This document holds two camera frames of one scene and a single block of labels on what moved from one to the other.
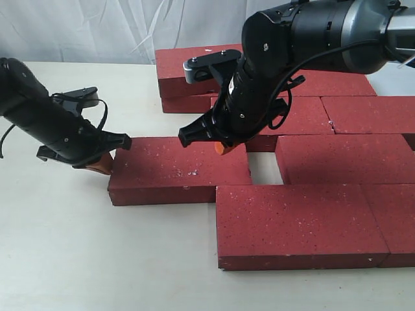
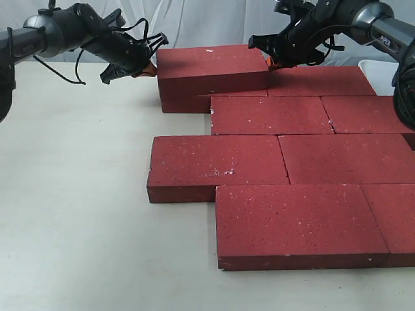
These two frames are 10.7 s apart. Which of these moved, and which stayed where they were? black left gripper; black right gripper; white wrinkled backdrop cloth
Moved: black right gripper; black left gripper
Stayed: white wrinkled backdrop cloth
